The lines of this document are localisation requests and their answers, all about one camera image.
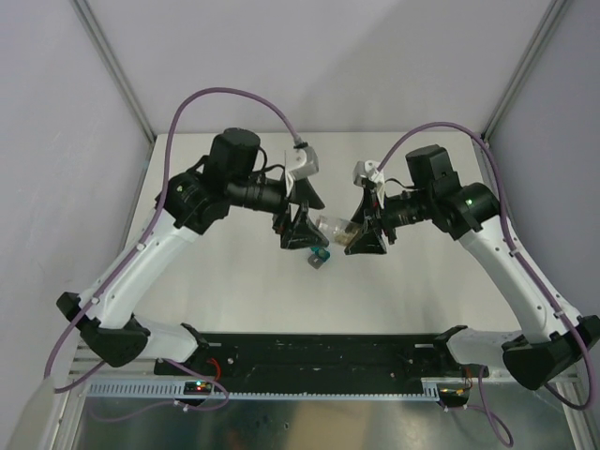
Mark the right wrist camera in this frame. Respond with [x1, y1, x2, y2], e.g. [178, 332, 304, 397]
[352, 160, 385, 203]

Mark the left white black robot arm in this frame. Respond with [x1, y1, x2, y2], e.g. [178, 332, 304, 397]
[57, 128, 328, 374]

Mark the aluminium frame post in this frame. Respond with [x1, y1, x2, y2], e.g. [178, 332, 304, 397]
[69, 0, 157, 145]
[481, 0, 573, 143]

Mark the right aluminium frame post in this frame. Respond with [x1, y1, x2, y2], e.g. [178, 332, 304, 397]
[481, 0, 573, 143]

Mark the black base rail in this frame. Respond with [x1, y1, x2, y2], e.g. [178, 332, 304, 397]
[183, 332, 481, 390]

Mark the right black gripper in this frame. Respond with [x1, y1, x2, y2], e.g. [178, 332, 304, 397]
[345, 187, 433, 255]

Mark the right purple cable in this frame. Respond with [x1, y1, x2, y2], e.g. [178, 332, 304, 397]
[377, 121, 596, 412]

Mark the left aluminium frame post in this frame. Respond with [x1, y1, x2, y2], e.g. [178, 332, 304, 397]
[69, 0, 157, 145]

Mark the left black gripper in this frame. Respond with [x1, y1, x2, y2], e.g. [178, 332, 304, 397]
[227, 171, 328, 248]

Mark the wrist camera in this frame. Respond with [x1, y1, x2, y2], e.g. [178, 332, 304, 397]
[284, 142, 319, 197]
[352, 160, 385, 203]

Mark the clear pill bottle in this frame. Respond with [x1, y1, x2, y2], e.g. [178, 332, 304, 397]
[316, 215, 362, 247]

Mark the teal pill box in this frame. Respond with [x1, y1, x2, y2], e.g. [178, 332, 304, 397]
[311, 247, 331, 262]

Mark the purple cable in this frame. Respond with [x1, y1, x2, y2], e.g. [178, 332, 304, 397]
[377, 121, 596, 412]
[43, 86, 306, 394]

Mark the shiny metal base plate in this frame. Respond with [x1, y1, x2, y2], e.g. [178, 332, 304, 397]
[69, 396, 568, 450]

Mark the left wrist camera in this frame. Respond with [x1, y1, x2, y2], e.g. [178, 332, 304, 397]
[284, 142, 319, 197]

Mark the grey slotted cable duct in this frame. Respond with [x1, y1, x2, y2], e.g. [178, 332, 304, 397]
[83, 378, 471, 401]

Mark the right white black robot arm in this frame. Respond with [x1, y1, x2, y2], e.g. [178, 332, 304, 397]
[344, 144, 599, 390]

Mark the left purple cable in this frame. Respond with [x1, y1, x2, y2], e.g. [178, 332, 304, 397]
[43, 86, 306, 394]

